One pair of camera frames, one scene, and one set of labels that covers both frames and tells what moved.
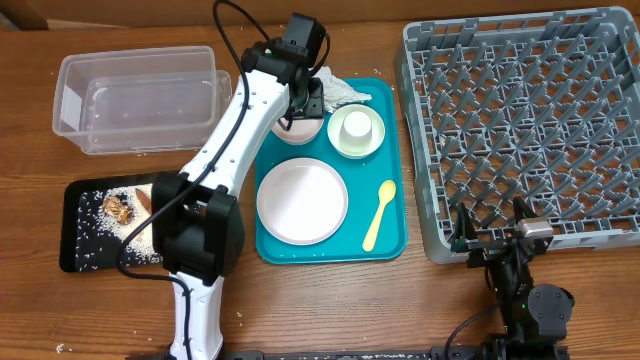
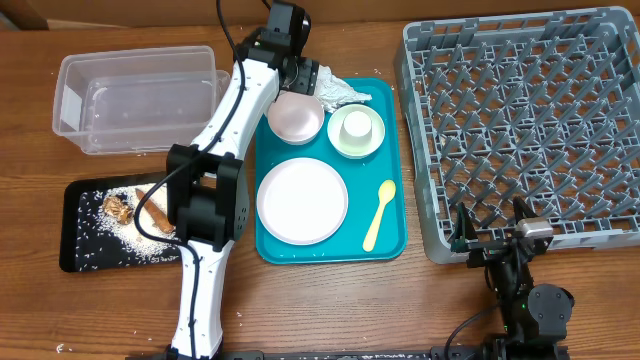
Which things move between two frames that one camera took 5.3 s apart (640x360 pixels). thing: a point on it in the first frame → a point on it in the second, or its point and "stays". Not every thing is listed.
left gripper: [315, 108] → [307, 79]
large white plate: [302, 201] stays
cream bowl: [355, 130] stays
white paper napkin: [336, 92] stays
